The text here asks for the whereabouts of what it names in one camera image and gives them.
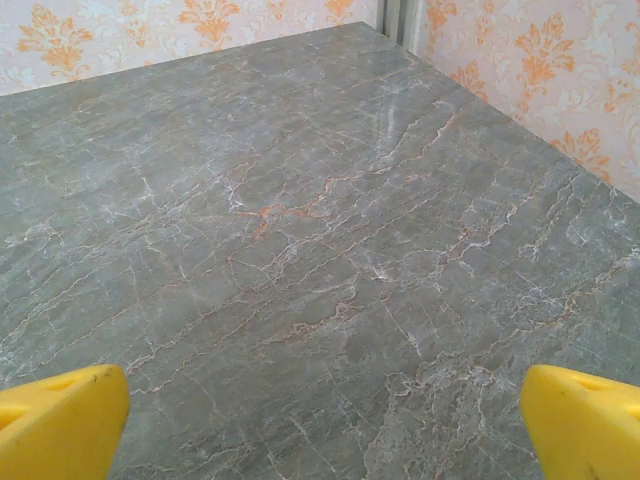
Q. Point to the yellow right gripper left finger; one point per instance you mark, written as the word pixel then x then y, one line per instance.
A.
pixel 55 430

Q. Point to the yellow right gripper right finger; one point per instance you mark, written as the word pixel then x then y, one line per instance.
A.
pixel 590 435

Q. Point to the aluminium frame post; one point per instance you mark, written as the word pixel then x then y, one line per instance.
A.
pixel 400 20

